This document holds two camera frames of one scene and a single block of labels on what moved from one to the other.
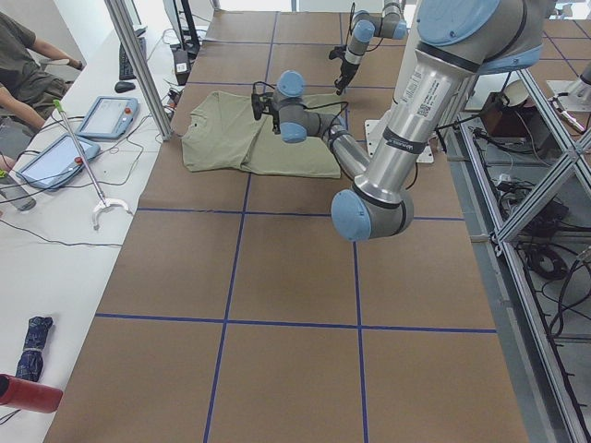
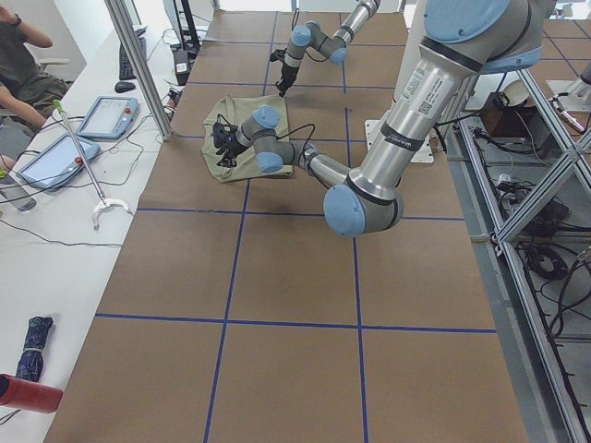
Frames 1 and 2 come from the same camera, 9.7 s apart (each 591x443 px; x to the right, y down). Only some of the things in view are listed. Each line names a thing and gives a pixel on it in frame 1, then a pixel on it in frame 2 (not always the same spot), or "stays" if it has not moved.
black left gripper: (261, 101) to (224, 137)
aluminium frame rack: (522, 172) stays
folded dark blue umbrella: (30, 364) stays
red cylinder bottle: (20, 394) stays
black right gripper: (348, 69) to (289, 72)
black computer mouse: (121, 87) stays
